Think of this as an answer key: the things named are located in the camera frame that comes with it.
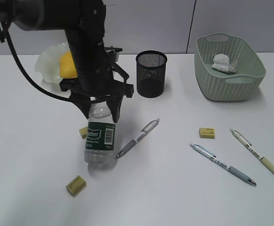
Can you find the beige grip pen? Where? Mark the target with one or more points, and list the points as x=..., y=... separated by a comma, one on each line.
x=250, y=147

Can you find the black mesh pen holder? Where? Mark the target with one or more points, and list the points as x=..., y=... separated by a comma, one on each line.
x=150, y=73

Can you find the clear water bottle green label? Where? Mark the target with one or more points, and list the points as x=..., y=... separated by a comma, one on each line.
x=99, y=146

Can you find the white waste paper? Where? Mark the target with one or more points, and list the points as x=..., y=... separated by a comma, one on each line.
x=225, y=64

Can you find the yellow eraser front left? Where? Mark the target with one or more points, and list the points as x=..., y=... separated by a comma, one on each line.
x=76, y=185

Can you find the green wavy glass plate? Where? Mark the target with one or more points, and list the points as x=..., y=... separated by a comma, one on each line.
x=48, y=63

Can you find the grey grip pen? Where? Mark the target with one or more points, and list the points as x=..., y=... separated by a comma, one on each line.
x=141, y=135

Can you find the green plastic woven basket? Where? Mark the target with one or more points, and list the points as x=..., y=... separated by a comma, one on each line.
x=224, y=87

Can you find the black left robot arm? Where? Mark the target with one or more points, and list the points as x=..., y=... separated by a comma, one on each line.
x=83, y=23

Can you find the yellow eraser behind bottle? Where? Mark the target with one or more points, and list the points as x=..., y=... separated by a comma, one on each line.
x=83, y=132

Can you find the blue grip pen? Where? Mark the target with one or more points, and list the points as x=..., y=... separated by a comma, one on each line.
x=209, y=155

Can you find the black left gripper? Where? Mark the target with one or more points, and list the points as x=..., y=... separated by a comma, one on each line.
x=110, y=84

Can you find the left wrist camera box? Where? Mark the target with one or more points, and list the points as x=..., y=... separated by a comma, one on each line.
x=113, y=52

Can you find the yellow eraser right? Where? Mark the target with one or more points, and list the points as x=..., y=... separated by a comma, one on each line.
x=207, y=133

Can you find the yellow mango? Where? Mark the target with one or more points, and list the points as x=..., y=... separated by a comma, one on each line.
x=67, y=67

